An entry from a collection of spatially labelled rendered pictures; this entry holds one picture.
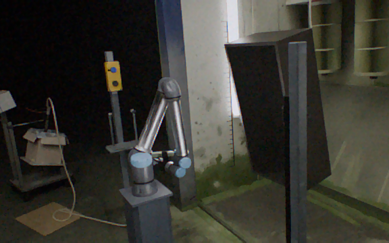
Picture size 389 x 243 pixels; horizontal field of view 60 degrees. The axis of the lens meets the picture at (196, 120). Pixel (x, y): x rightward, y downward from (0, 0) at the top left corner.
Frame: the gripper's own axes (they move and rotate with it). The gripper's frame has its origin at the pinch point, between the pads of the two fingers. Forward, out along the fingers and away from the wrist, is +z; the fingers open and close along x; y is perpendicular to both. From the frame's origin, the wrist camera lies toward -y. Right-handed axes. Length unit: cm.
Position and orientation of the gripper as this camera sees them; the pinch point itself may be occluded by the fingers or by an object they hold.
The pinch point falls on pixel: (154, 157)
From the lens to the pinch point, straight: 296.2
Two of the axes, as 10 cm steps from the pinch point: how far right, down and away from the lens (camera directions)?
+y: -1.5, 9.8, 1.3
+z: -6.7, -2.0, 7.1
